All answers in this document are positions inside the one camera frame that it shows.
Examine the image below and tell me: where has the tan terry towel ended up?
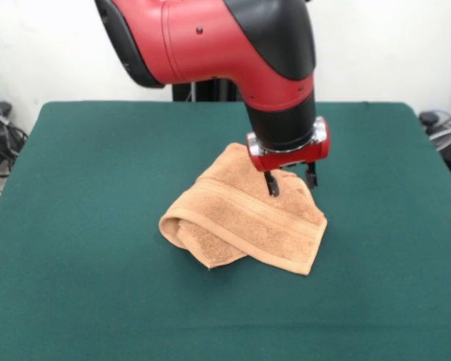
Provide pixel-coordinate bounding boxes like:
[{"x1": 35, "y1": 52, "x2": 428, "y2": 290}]
[{"x1": 158, "y1": 141, "x2": 328, "y2": 276}]

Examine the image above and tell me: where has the black cable tangle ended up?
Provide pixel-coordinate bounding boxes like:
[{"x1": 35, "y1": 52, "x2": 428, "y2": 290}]
[{"x1": 0, "y1": 74, "x2": 29, "y2": 211}]

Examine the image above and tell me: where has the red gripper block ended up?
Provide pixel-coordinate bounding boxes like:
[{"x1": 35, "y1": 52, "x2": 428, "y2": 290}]
[{"x1": 247, "y1": 116, "x2": 331, "y2": 198}]

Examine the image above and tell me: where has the dark green table cloth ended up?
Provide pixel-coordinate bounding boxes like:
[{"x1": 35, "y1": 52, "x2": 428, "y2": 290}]
[{"x1": 0, "y1": 100, "x2": 451, "y2": 361}]

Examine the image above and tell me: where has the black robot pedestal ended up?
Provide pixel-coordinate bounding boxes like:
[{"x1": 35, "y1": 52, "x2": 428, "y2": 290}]
[{"x1": 171, "y1": 77, "x2": 245, "y2": 102}]

